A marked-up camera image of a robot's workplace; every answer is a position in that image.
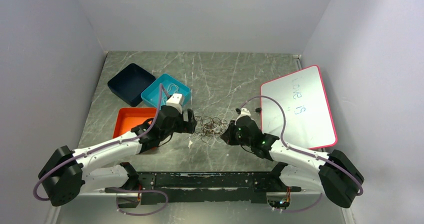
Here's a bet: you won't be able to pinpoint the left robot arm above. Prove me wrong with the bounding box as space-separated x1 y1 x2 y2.
33 105 197 207

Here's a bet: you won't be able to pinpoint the pink framed whiteboard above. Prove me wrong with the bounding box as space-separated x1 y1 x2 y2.
260 65 338 150

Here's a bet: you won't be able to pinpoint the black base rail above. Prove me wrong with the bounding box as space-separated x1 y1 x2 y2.
119 171 301 205

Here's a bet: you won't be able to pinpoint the navy blue tray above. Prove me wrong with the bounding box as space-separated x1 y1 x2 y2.
107 63 156 107

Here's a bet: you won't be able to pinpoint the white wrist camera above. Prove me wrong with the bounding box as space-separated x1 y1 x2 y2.
165 93 184 114
235 107 252 123

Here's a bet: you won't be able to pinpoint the teal tray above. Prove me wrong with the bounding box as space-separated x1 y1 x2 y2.
140 73 192 108

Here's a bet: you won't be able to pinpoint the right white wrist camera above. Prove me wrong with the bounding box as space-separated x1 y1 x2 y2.
235 107 252 123

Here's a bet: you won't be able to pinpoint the brown and white cables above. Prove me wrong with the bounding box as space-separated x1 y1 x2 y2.
192 113 237 147

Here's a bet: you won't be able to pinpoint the white cable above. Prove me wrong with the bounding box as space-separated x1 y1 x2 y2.
162 81 181 94

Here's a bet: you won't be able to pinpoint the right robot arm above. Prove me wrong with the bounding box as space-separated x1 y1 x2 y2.
220 118 365 209

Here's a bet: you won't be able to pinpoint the orange tray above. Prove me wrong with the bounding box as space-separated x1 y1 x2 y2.
112 107 157 138

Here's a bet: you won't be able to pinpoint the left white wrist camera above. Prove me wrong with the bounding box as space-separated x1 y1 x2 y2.
165 93 184 114

